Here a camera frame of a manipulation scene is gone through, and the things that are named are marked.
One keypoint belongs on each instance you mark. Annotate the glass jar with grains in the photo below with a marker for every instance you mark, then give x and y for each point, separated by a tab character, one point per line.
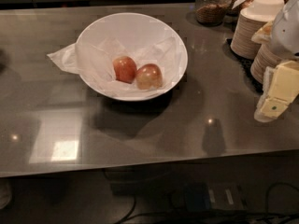
211	12

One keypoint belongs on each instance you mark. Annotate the paper plate stack back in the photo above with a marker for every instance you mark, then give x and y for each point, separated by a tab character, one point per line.
249	22

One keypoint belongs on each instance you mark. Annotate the paper plate stack front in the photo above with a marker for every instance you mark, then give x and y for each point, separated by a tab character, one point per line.
264	58

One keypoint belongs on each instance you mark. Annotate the black power adapter box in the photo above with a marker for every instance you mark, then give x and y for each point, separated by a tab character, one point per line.
226	197

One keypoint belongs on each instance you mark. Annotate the red yellow apple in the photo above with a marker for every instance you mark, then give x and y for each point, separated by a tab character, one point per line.
149	76

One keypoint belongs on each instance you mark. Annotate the paper plate stack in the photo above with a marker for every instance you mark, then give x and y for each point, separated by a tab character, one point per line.
264	58
249	22

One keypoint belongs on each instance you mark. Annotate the white paper liner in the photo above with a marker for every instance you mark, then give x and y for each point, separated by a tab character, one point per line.
94	65

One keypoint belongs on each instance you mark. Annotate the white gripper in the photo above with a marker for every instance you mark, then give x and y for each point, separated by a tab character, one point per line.
285	34

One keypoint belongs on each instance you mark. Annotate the white bowl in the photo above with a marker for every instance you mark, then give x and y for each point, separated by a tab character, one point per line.
133	30

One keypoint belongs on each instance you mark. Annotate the black tray mat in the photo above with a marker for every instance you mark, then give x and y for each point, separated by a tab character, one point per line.
245	65

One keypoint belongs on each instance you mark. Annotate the red apple left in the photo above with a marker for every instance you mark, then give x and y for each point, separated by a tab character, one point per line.
125	69

